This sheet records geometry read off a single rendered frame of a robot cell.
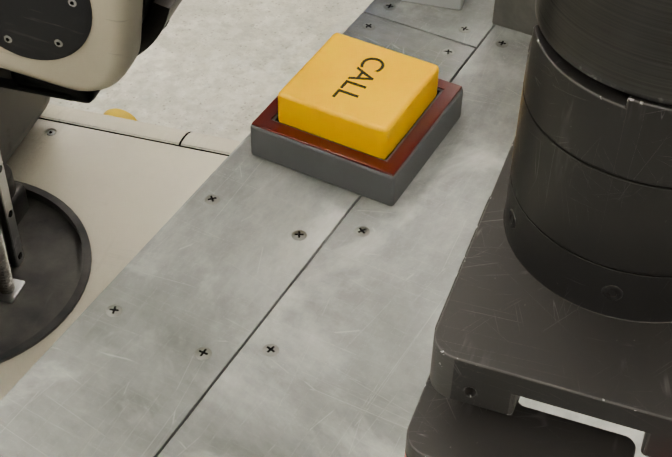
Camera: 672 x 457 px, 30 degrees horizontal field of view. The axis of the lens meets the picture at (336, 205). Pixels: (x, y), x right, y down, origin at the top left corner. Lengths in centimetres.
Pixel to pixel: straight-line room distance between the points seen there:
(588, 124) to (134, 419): 32
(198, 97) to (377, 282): 142
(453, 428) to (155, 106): 170
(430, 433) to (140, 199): 113
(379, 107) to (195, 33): 151
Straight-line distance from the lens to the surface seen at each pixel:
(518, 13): 72
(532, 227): 27
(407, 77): 62
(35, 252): 136
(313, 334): 55
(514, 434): 27
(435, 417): 27
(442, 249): 58
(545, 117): 25
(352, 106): 60
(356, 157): 60
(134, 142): 146
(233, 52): 206
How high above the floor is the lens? 121
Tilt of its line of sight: 43 degrees down
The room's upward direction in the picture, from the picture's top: 1 degrees clockwise
